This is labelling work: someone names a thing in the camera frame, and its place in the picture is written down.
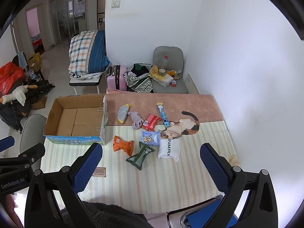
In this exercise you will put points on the clear plastic bottle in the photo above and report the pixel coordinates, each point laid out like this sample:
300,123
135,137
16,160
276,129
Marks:
164,63

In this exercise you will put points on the wall switch plate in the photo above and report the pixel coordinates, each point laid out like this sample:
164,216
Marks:
115,3

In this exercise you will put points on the purple sock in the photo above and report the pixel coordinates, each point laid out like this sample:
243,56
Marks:
137,121

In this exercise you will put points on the green snack bag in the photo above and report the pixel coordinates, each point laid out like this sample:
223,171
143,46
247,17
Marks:
138,159

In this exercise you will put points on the grey round chair back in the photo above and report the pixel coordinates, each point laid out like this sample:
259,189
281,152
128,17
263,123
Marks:
32,138

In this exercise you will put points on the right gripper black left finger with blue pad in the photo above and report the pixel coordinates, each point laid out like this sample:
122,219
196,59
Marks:
42,209

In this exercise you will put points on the orange snack bag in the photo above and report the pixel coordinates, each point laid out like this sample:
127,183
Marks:
120,144

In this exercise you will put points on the small brown cardboard box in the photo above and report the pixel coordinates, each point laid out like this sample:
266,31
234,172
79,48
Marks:
40,103

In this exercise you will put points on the open cardboard box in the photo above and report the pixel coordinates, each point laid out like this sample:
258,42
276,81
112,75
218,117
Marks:
77,120

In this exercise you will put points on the red orange plastic bag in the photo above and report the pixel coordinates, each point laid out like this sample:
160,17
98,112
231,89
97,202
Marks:
9,75

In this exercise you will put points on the white ONMAX soft pouch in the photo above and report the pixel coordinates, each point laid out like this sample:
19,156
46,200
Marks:
170,148

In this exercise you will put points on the plaid and blue bedding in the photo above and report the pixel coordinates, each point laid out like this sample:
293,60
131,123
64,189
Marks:
87,53

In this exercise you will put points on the light blue tissue pack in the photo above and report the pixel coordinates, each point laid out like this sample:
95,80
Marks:
150,138

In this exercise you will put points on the silver yellow snack bag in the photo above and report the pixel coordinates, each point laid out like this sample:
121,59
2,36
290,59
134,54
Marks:
123,112

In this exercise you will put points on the white goose plush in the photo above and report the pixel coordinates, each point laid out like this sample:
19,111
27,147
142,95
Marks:
18,94

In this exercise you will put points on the pink suitcase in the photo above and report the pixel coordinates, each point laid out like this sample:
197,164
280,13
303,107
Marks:
115,77

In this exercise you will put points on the grey chair with clutter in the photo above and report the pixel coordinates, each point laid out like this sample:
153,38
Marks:
169,63

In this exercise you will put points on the long blue stick packet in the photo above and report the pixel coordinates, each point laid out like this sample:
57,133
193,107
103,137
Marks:
163,115

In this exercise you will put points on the patterned tote bag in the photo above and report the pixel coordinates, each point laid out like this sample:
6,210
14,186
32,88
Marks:
138,79

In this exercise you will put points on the blue chair seat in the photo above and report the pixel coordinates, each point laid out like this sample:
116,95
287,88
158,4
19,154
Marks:
194,216

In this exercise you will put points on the yellow box on floor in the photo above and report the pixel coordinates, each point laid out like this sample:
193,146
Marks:
35,62

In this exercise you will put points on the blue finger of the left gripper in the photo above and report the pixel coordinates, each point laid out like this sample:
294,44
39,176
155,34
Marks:
6,143

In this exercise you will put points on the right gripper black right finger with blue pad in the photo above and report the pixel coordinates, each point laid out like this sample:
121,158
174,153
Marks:
260,208

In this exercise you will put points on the red snack packet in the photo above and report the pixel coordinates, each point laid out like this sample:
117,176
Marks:
150,122

